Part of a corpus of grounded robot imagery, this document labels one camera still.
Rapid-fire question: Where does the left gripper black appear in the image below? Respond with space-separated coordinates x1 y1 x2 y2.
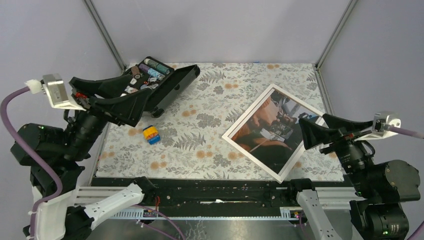
64 72 155 160

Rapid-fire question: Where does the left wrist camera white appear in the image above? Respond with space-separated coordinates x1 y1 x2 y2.
25 73 85 111

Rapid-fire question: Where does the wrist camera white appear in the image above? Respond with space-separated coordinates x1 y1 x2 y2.
25 73 85 111
356 111 402 141

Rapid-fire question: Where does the yellow blue toy car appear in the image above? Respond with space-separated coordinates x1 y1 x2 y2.
142 125 161 145

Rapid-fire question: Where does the wooden picture frame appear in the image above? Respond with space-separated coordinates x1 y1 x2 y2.
221 83 327 184

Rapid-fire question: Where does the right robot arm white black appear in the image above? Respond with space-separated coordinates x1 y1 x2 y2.
298 111 424 240

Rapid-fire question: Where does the light blue thread spool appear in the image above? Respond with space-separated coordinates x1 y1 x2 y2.
147 68 165 80

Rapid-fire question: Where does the purple thread spool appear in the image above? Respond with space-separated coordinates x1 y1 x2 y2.
138 63 153 76

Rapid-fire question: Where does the grey slotted cable duct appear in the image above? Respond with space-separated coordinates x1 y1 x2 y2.
109 207 299 221

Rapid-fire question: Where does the aluminium corner post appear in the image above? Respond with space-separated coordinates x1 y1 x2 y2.
82 0 127 72
315 0 358 70

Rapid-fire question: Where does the teal thread spool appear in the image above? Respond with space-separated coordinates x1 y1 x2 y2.
143 58 171 75

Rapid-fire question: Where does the floral patterned table mat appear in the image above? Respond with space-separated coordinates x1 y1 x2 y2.
94 63 324 181

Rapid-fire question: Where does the brown thread spool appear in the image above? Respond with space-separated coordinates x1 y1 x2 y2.
130 65 143 80

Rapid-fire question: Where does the left aluminium corner post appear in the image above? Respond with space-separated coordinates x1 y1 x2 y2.
82 0 127 72

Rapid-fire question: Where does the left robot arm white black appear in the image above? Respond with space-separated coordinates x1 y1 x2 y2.
0 73 159 240

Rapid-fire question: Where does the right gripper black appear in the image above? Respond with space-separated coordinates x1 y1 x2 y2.
298 111 376 194

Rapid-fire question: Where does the black sewing kit case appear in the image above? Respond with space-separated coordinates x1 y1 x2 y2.
123 56 201 118

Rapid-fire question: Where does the photo print white back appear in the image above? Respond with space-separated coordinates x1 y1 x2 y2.
230 90 321 175

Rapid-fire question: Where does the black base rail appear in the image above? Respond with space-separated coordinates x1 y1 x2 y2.
92 177 321 218

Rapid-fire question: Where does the right aluminium corner post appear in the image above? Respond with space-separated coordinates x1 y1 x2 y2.
315 0 358 70

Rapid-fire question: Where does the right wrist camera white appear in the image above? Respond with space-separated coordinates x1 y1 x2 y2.
356 111 402 141

